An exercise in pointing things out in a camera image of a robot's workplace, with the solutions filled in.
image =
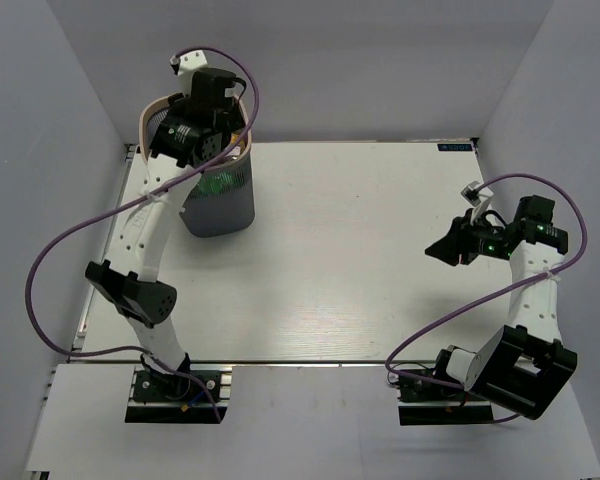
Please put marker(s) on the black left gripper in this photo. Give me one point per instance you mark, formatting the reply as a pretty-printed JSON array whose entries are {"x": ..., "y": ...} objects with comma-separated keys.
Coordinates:
[{"x": 177, "y": 104}]

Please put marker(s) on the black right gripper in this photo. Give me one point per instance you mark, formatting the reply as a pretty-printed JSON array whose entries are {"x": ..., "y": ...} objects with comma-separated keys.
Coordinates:
[{"x": 458, "y": 240}]

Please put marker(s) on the green Sprite bottle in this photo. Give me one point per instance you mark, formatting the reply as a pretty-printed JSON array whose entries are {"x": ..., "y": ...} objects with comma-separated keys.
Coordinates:
[{"x": 218, "y": 184}]

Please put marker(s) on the orange label clear bottle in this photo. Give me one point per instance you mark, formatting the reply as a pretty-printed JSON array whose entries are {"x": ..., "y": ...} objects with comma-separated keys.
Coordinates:
[{"x": 239, "y": 146}]

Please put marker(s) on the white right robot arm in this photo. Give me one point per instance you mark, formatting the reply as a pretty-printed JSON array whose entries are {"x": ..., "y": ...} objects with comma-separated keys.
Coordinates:
[{"x": 524, "y": 365}]

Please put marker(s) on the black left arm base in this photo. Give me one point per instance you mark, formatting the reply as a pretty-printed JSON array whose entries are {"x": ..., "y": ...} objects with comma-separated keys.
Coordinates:
[{"x": 154, "y": 400}]

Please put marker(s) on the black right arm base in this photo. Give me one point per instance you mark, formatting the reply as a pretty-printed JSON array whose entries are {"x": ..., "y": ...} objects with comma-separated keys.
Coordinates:
[{"x": 426, "y": 404}]

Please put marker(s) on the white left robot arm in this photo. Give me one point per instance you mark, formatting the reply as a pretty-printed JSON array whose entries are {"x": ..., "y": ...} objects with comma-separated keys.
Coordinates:
[{"x": 177, "y": 134}]

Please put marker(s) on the grey mesh waste bin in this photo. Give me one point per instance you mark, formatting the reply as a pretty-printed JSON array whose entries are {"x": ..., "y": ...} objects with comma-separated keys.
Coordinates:
[{"x": 211, "y": 216}]

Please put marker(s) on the blue table corner label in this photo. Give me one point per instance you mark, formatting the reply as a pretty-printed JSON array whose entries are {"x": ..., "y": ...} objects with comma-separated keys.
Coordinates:
[{"x": 455, "y": 147}]

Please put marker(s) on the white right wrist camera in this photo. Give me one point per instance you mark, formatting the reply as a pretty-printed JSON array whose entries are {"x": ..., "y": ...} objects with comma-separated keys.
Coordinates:
[{"x": 479, "y": 197}]

